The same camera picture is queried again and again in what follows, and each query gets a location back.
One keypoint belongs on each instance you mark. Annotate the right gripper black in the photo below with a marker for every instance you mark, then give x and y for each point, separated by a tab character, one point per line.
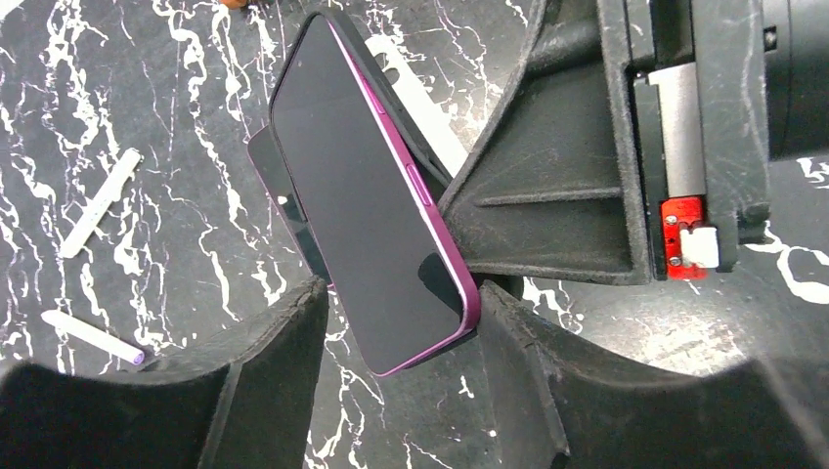
631	141

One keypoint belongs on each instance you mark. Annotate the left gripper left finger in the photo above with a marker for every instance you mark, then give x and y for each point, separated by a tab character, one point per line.
242	399

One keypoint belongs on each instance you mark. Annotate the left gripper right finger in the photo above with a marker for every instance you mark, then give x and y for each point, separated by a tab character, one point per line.
560	401

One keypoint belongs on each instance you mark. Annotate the beige phone case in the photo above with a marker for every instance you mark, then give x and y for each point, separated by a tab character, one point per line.
432	121

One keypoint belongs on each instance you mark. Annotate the phone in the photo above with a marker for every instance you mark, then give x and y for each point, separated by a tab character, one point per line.
394	265
269	164

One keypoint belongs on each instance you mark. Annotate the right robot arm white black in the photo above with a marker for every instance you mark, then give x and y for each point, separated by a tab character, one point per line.
796	40

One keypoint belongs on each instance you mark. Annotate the purple tipped marker pen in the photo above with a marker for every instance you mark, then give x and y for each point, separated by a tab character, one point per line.
93	336

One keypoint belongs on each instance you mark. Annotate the white marker pen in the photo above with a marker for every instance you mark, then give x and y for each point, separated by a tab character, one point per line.
93	213

